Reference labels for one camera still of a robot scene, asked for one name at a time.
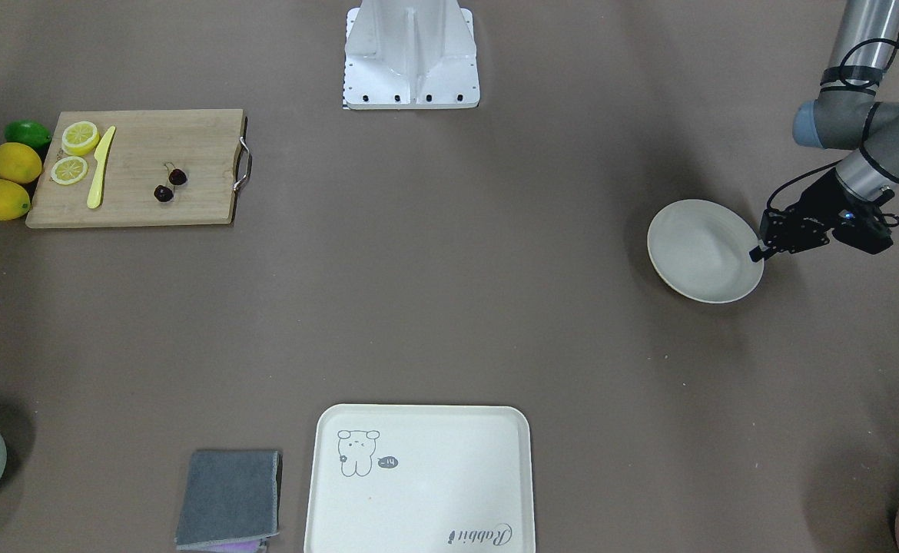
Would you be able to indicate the yellow lemon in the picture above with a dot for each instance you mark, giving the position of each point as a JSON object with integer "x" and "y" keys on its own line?
{"x": 19, "y": 163}
{"x": 14, "y": 200}

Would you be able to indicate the yellow plastic knife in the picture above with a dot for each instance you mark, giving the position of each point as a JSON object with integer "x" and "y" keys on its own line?
{"x": 101, "y": 152}

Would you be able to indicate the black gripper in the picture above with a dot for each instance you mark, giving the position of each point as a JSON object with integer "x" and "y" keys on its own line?
{"x": 817, "y": 201}

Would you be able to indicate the grey folded cloth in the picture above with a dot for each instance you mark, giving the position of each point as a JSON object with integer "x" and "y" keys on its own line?
{"x": 230, "y": 501}

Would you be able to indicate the dark red cherry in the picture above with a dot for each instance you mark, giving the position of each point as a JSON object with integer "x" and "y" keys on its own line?
{"x": 176, "y": 176}
{"x": 164, "y": 193}

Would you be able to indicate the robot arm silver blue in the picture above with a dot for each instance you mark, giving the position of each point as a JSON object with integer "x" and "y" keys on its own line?
{"x": 847, "y": 114}

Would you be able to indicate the bamboo cutting board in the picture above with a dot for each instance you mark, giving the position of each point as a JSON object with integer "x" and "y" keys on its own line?
{"x": 208, "y": 144}

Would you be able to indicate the green lime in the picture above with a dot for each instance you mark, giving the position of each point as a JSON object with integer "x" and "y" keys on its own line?
{"x": 28, "y": 132}

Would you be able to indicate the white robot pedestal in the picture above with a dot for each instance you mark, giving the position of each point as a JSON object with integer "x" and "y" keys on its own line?
{"x": 410, "y": 55}

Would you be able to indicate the beige round plate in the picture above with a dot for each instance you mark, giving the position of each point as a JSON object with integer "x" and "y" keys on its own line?
{"x": 701, "y": 250}

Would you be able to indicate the cream rabbit tray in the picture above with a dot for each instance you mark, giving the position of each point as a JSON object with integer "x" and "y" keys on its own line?
{"x": 421, "y": 478}

